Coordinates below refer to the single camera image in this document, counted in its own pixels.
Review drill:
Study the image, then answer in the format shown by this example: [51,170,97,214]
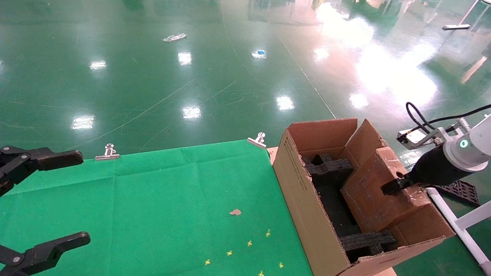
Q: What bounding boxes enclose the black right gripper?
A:
[381,145,475,195]

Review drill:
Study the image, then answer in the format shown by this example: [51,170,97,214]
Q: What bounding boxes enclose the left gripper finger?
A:
[0,146,84,197]
[0,231,91,276]

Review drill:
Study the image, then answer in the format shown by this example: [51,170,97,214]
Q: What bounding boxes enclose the small brown cardboard box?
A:
[341,147,432,233]

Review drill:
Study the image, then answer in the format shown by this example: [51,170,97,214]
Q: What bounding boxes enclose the large open cardboard carton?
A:
[272,118,455,276]

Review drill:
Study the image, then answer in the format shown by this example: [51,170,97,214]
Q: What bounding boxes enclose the flat cardboard piece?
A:
[267,146,281,166]

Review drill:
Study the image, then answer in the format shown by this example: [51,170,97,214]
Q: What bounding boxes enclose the silver binder clip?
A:
[95,143,120,161]
[247,132,267,149]

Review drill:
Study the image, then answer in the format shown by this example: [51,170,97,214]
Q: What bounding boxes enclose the black plastic grid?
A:
[432,179,480,208]

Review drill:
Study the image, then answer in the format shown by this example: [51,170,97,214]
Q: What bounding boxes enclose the green table cloth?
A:
[0,139,313,276]

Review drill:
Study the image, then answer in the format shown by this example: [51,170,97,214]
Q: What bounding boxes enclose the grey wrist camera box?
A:
[397,129,426,150]

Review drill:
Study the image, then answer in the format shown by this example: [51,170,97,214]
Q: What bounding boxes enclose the black sleeved cable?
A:
[405,102,438,135]

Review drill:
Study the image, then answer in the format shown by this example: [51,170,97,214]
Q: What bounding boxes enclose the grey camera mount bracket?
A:
[422,119,471,147]

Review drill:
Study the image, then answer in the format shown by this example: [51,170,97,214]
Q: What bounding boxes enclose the white tube frame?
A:
[426,187,491,276]

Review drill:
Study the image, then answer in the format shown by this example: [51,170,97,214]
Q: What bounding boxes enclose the thin dark cable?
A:
[428,103,491,126]

